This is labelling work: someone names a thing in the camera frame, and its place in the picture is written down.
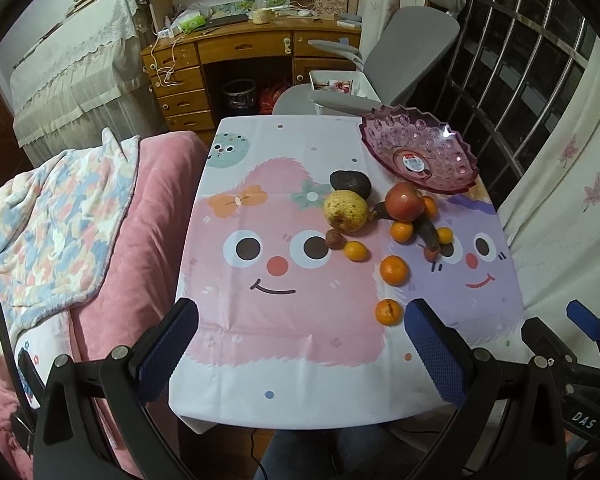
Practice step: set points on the blackened banana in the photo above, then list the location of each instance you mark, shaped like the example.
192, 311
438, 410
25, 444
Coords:
423, 227

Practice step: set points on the small red fruit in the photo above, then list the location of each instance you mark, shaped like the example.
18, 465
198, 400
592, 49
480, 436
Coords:
431, 253

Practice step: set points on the small brown fruit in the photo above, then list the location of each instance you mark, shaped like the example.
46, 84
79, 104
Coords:
334, 240

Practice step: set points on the white storage bin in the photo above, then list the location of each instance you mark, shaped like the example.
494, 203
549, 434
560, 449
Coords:
342, 93

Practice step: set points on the white floral curtain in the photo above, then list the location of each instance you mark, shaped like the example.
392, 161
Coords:
552, 218

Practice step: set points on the grey office chair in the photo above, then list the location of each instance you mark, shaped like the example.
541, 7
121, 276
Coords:
415, 40

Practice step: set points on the pink bed cover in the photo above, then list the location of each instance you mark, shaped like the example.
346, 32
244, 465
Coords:
139, 285

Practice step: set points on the yellow pear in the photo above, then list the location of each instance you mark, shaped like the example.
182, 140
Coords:
345, 211

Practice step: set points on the floral patchwork blanket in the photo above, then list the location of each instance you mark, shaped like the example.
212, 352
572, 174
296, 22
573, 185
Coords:
58, 226

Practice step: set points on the red apple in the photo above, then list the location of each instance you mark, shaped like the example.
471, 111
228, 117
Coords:
404, 203

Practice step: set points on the dark avocado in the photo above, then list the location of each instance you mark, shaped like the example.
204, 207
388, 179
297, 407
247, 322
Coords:
350, 180

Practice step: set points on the pink glass fruit bowl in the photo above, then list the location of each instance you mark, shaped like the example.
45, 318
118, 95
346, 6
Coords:
414, 146

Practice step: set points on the orange tangerine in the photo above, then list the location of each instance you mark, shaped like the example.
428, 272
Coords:
394, 271
431, 207
402, 232
388, 312

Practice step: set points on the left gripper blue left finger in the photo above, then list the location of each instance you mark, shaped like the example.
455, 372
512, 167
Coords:
159, 352

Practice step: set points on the small yellow kumquat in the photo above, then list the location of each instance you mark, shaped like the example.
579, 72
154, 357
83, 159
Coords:
356, 251
445, 236

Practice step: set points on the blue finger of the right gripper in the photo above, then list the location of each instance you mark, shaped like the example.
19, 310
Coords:
585, 319
550, 353

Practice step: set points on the wooden desk with drawers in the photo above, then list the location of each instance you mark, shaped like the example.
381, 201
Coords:
253, 45

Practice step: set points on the white lace covered furniture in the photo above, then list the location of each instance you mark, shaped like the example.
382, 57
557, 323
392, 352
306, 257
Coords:
86, 76

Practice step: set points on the metal window bars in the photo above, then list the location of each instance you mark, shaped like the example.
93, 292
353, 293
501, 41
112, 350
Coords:
511, 75

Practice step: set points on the orange tangerine behind apple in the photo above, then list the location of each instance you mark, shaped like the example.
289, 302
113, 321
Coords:
431, 207

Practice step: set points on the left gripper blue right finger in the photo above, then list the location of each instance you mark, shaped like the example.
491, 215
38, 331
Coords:
440, 349

